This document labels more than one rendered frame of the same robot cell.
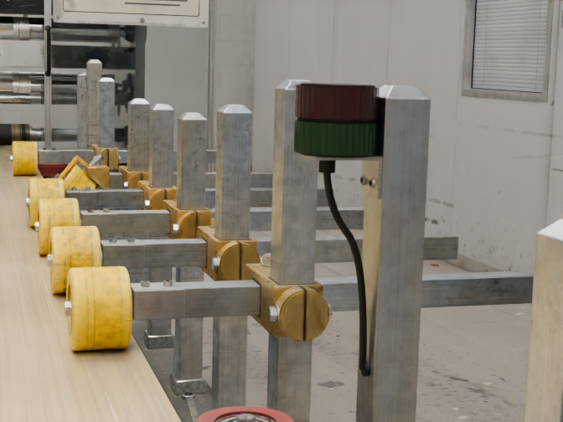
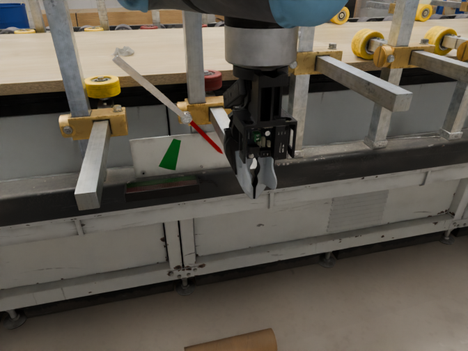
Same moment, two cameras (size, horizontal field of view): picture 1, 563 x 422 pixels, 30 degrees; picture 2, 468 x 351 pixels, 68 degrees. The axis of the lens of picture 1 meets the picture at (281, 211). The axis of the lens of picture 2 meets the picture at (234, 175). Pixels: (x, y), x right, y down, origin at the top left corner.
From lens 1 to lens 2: 123 cm
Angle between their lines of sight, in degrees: 88
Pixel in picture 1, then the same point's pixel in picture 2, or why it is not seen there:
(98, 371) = not seen: hidden behind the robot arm
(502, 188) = not seen: outside the picture
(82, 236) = (363, 33)
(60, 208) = (435, 30)
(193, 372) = (448, 127)
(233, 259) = (377, 53)
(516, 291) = (375, 94)
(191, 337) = (453, 110)
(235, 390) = (376, 118)
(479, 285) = (362, 83)
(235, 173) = (398, 10)
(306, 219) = not seen: hidden behind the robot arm
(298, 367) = (292, 86)
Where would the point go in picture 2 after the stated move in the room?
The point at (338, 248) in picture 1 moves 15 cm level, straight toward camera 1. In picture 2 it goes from (448, 67) to (376, 65)
